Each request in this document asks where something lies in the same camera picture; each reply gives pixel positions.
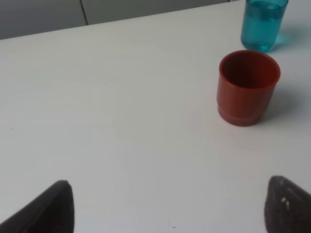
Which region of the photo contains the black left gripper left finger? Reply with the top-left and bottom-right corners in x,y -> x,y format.
0,180 -> 75,233

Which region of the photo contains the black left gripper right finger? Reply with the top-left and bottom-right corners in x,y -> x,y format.
264,176 -> 311,233

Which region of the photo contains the teal translucent plastic cup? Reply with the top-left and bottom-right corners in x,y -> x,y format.
241,0 -> 289,52

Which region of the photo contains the red plastic cup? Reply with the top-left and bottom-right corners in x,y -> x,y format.
216,50 -> 281,127

